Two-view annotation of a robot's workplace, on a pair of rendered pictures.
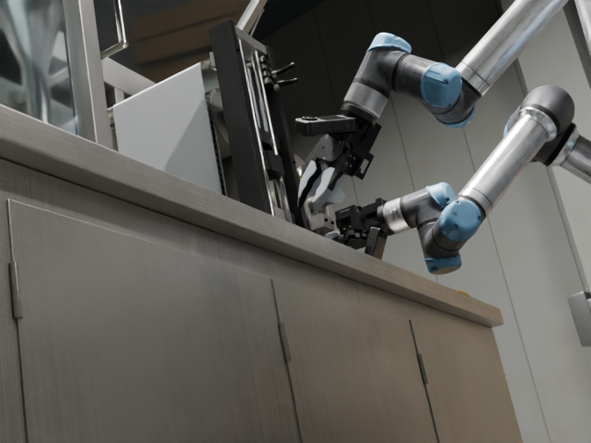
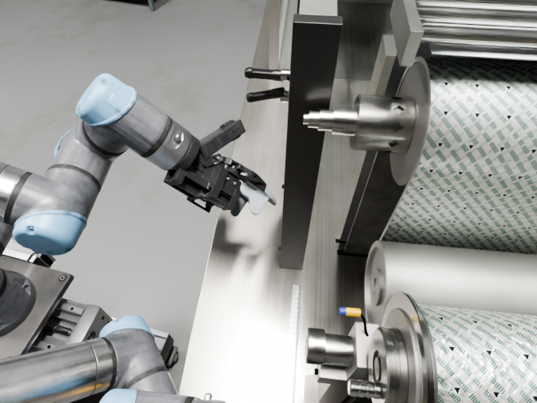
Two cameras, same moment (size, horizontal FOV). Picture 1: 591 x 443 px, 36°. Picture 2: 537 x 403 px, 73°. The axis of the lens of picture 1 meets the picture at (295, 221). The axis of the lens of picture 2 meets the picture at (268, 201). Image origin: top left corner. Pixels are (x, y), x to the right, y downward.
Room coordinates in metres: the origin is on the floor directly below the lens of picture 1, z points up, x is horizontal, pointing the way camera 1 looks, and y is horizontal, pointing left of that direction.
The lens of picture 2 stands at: (2.02, -0.18, 1.62)
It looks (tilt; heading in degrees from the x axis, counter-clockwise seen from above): 53 degrees down; 159
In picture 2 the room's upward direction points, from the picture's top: straight up
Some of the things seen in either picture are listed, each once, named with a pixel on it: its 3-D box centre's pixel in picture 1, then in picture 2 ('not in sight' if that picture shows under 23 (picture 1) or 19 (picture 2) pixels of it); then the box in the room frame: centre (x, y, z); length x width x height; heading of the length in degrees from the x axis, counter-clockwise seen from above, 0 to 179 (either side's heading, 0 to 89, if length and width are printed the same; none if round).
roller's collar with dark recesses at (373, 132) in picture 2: not in sight; (379, 124); (1.76, 0.07, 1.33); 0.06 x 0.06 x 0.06; 63
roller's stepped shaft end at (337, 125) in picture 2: not in sight; (328, 120); (1.73, 0.01, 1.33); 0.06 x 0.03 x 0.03; 63
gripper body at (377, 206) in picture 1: (365, 224); not in sight; (1.99, -0.16, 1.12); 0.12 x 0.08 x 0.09; 63
